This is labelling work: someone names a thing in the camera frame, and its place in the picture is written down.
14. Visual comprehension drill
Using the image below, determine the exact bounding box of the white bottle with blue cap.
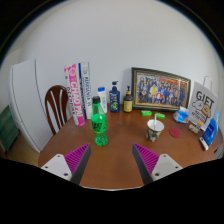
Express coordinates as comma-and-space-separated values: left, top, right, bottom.
97, 86, 108, 114

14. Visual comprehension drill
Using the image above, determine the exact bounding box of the framed group photo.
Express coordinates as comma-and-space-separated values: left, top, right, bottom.
130, 67, 192, 112

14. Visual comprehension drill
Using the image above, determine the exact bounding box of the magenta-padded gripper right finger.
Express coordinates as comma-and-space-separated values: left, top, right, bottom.
132, 143, 184, 186

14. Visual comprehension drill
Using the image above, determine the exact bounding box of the small floral box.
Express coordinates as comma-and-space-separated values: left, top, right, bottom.
188, 123, 200, 135

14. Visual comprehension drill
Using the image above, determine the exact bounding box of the blue pump bottle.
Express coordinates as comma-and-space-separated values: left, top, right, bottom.
109, 80, 121, 114

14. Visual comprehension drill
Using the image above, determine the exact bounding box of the brown wooden chair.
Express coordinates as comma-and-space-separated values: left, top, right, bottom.
44, 84, 73, 136

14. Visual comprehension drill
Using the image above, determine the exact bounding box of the white paper gift bag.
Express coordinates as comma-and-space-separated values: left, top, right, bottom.
187, 75, 219, 131

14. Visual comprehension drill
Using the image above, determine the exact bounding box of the floral patterned paper cup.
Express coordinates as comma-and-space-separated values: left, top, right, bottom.
146, 119, 165, 143

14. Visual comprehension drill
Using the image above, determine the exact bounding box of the white remote control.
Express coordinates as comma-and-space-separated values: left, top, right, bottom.
198, 136, 210, 151

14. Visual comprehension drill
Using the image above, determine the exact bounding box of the flat round red coaster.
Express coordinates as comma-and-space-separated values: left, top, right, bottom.
168, 127, 181, 138

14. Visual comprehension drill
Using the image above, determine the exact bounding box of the green crate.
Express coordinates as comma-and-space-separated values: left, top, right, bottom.
0, 105, 20, 153

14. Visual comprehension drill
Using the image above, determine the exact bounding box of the blue detergent bottle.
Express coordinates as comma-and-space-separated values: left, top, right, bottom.
202, 111, 221, 146

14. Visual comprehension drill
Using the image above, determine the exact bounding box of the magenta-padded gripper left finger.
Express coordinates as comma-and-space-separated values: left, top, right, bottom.
40, 143, 92, 186

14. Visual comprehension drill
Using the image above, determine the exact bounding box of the pink shuttlecock tube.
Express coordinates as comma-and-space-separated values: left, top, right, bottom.
64, 63, 86, 127

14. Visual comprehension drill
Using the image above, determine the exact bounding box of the white refrigerator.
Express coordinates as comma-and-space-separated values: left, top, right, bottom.
8, 59, 54, 154

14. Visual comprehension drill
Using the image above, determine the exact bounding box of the green plastic drink bottle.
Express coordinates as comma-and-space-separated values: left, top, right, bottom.
90, 95, 109, 147

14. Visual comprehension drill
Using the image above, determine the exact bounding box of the amber pump bottle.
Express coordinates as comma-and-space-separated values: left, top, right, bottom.
122, 85, 134, 113

